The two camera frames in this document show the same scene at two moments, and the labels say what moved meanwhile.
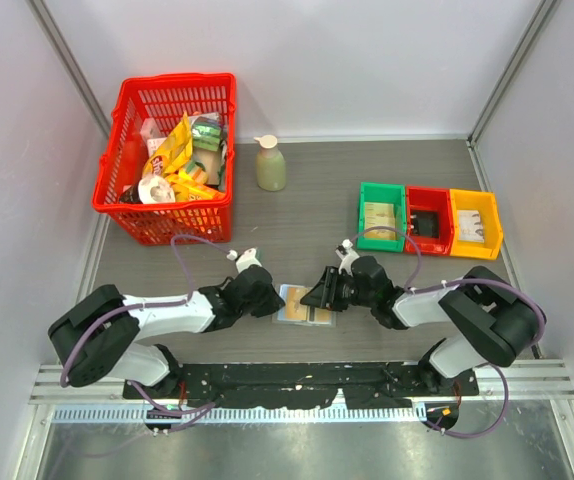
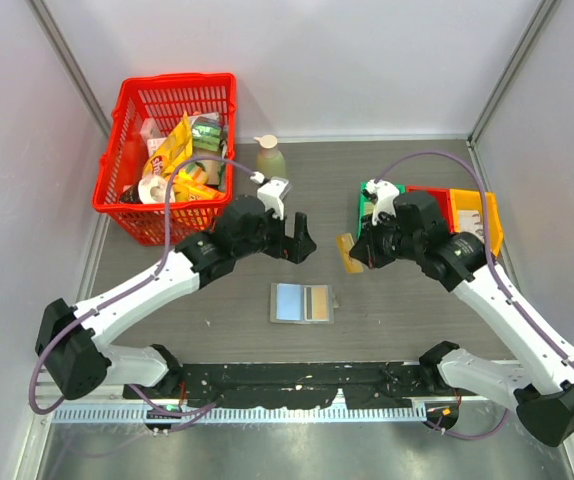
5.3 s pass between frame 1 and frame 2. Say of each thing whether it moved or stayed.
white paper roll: stayed
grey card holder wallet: stayed
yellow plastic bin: stayed
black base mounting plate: stayed
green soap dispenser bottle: stayed
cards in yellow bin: stayed
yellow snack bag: stayed
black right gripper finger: moved
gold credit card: moved
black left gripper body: moved
